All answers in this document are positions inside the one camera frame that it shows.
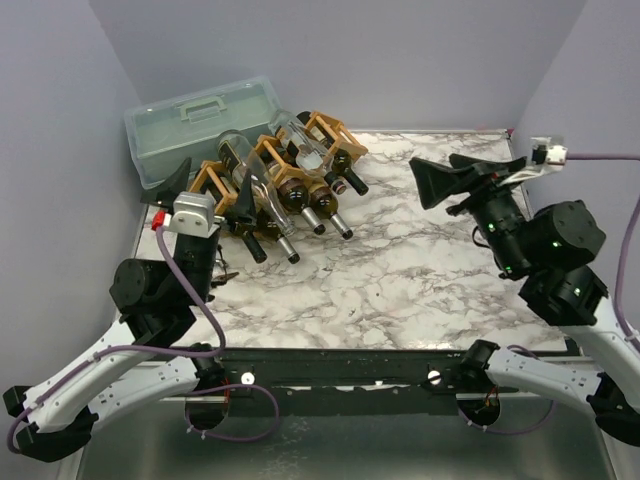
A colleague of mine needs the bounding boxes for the yellow handled pliers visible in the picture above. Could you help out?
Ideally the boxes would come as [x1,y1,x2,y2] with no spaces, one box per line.
[210,272,239,289]

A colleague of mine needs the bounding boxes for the green plastic toolbox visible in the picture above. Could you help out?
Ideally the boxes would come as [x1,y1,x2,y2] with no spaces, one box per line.
[124,76,281,189]

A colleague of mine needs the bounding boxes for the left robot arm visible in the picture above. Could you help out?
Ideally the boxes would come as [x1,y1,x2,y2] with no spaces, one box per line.
[3,159,226,462]

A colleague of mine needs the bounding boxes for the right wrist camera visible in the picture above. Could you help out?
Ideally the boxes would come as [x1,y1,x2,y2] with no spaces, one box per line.
[499,136,568,186]

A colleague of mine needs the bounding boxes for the clear glass bottle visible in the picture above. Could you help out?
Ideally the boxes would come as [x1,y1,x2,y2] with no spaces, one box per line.
[217,130,295,236]

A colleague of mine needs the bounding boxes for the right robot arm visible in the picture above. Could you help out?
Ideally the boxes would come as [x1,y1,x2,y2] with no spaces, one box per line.
[409,146,639,446]

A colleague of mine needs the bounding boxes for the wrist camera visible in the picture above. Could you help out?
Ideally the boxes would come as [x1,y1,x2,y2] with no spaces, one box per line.
[499,136,568,186]
[151,192,223,238]

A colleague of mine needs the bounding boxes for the clear square liquor bottle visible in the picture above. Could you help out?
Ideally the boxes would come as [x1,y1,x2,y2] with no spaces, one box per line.
[269,109,346,195]

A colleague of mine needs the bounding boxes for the green wine bottle black neck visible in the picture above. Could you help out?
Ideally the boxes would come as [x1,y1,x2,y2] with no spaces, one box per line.
[277,178,326,235]

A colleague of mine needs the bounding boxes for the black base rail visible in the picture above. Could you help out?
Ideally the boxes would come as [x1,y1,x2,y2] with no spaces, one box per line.
[164,347,521,419]

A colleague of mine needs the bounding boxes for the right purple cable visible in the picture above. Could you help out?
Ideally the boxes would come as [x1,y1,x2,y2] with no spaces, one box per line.
[457,152,640,436]

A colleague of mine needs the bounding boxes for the green wine bottle silver neck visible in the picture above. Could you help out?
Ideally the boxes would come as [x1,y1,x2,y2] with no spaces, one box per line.
[309,183,353,240]

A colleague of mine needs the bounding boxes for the wooden wine rack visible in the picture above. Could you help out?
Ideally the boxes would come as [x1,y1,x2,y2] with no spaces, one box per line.
[190,110,368,242]

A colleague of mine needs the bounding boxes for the wine bottle in rack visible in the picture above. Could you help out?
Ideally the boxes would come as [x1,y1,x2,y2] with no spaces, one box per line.
[263,156,283,178]

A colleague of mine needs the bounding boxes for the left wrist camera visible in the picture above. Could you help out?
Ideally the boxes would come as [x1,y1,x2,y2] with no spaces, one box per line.
[151,192,223,238]

